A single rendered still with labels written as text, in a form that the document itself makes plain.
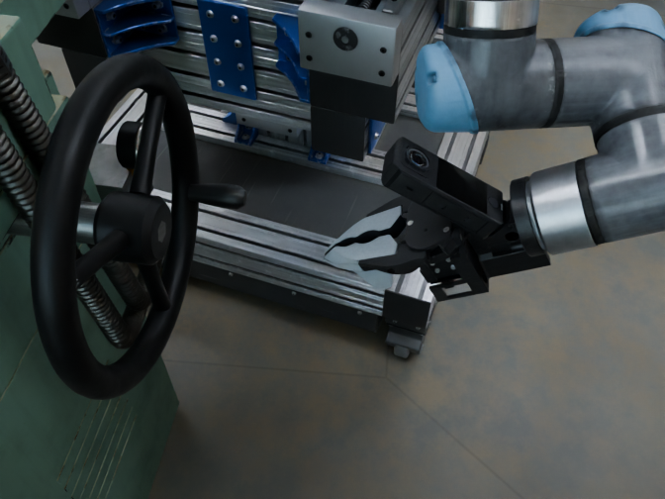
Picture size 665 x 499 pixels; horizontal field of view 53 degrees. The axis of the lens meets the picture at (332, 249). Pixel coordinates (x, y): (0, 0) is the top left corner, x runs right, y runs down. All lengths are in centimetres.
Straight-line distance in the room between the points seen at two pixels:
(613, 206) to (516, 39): 15
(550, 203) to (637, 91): 11
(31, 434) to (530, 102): 66
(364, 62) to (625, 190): 46
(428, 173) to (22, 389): 52
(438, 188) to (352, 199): 87
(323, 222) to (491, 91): 87
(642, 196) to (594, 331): 102
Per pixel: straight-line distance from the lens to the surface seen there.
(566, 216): 57
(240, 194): 67
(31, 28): 79
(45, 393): 88
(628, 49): 61
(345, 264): 65
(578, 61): 59
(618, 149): 59
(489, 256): 63
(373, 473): 133
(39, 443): 90
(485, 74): 56
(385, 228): 64
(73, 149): 47
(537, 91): 57
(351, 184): 146
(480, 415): 140
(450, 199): 57
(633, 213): 57
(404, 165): 56
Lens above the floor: 124
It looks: 50 degrees down
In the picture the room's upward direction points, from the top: straight up
